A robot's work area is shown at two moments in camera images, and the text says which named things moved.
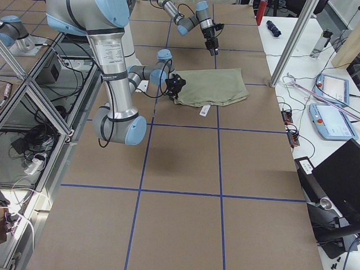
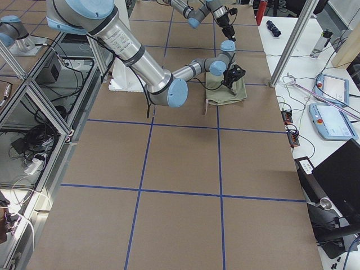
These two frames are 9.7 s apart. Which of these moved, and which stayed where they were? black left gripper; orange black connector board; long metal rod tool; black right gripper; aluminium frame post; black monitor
Moved: black left gripper; black right gripper
Stayed: orange black connector board; black monitor; aluminium frame post; long metal rod tool
